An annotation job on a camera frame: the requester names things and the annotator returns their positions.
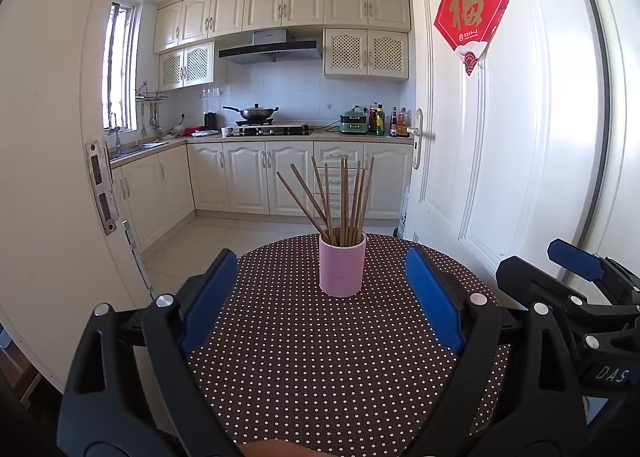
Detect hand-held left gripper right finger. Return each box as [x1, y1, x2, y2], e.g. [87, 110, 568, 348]
[404, 247, 588, 457]

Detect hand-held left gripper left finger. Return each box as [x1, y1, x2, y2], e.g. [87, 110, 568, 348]
[56, 248, 241, 457]

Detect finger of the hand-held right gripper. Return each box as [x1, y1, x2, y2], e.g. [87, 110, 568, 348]
[547, 238, 640, 308]
[496, 257, 640, 353]

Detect pink cylindrical cup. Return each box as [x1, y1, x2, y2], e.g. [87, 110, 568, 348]
[319, 227, 367, 298]

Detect bundle of wooden chopsticks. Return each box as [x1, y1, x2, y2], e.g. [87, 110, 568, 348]
[276, 155, 375, 247]

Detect white door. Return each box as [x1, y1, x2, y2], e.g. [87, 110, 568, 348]
[400, 0, 616, 288]

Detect brown polka dot tablecloth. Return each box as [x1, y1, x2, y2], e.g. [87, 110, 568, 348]
[185, 232, 511, 457]

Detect cream lower kitchen cabinets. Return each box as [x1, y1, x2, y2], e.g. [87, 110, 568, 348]
[110, 141, 415, 253]

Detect cream cabinet drawer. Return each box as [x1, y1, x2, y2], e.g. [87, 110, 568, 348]
[315, 168, 363, 192]
[314, 142, 365, 168]
[316, 192, 362, 218]

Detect metal door strike plate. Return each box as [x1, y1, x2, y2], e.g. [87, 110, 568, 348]
[85, 139, 118, 236]

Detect steel sink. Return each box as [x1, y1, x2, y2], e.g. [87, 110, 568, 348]
[110, 141, 170, 160]

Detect gas stove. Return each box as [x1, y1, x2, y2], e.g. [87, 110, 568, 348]
[231, 121, 312, 136]

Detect metal wok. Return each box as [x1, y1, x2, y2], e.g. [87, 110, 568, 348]
[222, 104, 280, 122]

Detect green electric cooker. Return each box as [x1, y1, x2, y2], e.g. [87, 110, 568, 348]
[339, 107, 371, 134]

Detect brown wooden furniture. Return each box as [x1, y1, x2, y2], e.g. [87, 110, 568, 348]
[10, 357, 43, 405]

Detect kitchen window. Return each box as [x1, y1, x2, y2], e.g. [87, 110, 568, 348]
[103, 2, 138, 132]

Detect range hood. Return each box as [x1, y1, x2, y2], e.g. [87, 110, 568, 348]
[218, 28, 323, 65]

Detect red paper door decoration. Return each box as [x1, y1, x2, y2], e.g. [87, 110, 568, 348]
[433, 0, 517, 76]

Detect silver door handle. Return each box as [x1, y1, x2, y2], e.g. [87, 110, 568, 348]
[406, 108, 436, 170]

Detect metal wall rack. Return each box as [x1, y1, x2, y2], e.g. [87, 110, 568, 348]
[135, 82, 170, 102]

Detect cream lattice wall cabinet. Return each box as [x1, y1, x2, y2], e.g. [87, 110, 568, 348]
[324, 28, 411, 82]
[158, 40, 216, 92]

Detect cream upper wall cabinets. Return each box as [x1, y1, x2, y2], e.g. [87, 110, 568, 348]
[153, 0, 412, 55]

